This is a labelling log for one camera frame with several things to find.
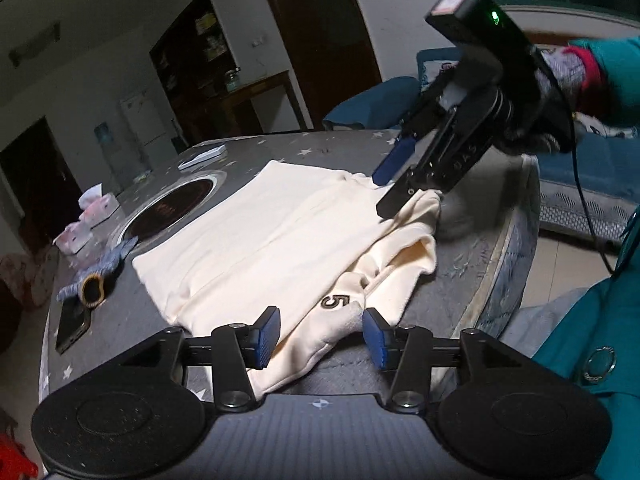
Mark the person's teal jacket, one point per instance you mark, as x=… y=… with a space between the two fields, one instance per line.
x=595 y=360

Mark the red plastic stool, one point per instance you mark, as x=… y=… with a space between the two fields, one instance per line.
x=15 y=460

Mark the white flat box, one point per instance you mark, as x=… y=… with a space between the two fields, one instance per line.
x=202 y=156

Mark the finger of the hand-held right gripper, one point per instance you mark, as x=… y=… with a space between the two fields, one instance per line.
x=430 y=170
x=395 y=160

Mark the person's right hand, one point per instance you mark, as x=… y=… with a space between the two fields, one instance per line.
x=562 y=77

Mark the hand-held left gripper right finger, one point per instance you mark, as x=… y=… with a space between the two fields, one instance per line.
x=378 y=337

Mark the glass jar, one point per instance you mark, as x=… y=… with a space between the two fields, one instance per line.
x=232 y=80

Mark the grey star-print table cover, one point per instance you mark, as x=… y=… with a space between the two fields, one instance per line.
x=480 y=240

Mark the black smartphone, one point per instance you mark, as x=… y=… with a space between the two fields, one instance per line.
x=72 y=327

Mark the blue covered sofa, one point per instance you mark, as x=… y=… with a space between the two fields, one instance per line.
x=592 y=175

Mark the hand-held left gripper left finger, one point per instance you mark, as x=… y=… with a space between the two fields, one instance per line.
x=266 y=336

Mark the dark wooden door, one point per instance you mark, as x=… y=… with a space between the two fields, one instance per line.
x=320 y=40

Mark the pink white tissue pack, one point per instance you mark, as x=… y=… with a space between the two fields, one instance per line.
x=74 y=237
x=100 y=205

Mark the blue printed pillow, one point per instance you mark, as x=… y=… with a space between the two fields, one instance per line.
x=435 y=67

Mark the white refrigerator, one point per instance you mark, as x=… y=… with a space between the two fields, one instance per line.
x=142 y=127

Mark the dark wooden shelf cabinet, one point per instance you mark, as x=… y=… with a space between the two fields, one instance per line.
x=192 y=55

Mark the water dispenser with bottle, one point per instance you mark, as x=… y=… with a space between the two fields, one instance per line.
x=107 y=155

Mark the cream shirt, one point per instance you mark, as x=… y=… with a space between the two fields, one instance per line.
x=260 y=240

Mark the floral cushion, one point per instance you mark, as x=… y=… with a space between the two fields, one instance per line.
x=25 y=280

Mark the person's jeans leg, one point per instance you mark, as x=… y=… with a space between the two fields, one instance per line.
x=542 y=320

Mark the blue striped sock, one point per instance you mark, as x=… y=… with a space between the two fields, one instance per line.
x=102 y=270

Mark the wooden sideboard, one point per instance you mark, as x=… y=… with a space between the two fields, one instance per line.
x=260 y=105

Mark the blue armchair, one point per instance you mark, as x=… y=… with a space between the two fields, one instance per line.
x=372 y=105

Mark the wall air conditioner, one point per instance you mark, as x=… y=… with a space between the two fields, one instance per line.
x=34 y=42

